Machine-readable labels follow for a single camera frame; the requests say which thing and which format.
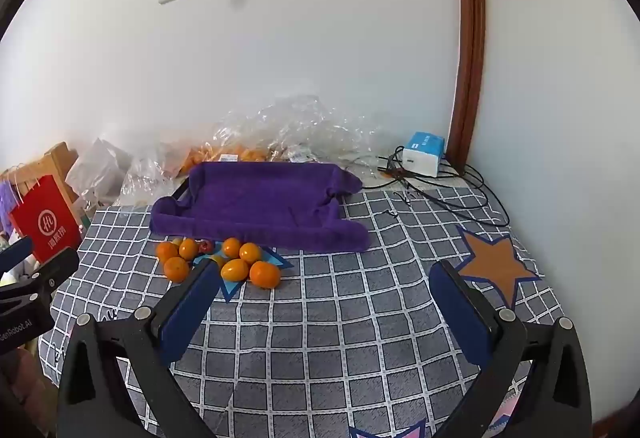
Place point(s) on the red paper bag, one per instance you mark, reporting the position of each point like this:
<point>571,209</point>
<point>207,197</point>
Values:
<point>45,223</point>

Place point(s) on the small red fruit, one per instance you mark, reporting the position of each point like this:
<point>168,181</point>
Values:
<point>206,246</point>

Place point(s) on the brown wooden door frame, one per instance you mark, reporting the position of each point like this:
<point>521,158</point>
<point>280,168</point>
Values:
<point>472,33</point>

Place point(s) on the grey plastic bag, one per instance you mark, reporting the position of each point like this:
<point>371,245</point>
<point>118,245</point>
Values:
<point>97,163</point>

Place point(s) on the pile of mandarins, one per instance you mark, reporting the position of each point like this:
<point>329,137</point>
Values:
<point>264,274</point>

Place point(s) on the light wooden furniture frame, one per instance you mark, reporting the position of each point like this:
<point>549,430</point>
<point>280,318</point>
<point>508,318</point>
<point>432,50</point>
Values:
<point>55,158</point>

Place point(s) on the small black metal hook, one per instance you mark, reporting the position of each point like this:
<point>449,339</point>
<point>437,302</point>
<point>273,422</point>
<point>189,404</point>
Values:
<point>406,198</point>
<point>390,213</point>

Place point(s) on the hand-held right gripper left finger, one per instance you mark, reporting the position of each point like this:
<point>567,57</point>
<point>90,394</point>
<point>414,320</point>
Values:
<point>190,313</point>

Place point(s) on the purple gift bag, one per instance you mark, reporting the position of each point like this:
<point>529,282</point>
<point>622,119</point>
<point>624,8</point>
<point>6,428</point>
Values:
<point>10,203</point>

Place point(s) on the grey checked cloth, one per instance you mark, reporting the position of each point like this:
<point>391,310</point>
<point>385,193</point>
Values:
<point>350,318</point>

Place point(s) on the black tray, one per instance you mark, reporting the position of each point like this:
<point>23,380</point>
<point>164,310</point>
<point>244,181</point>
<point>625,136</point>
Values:
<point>181,190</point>

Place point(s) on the crumpled clear plastic bags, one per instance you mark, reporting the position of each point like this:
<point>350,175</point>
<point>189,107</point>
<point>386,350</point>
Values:
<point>300,118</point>

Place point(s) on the white and blue box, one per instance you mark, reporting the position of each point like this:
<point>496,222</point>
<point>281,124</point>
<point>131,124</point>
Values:
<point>424,153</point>

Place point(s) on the clear bag of oranges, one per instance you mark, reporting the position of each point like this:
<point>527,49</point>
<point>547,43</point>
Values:
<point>210,154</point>

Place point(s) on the purple towel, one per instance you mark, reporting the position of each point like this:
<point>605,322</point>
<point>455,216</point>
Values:
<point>260,203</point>

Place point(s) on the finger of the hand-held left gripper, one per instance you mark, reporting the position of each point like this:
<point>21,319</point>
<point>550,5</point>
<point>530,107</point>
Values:
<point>15,252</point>
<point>50,270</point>

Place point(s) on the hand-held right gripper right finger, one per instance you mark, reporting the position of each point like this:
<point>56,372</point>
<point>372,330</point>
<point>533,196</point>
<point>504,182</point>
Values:
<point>465,318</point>

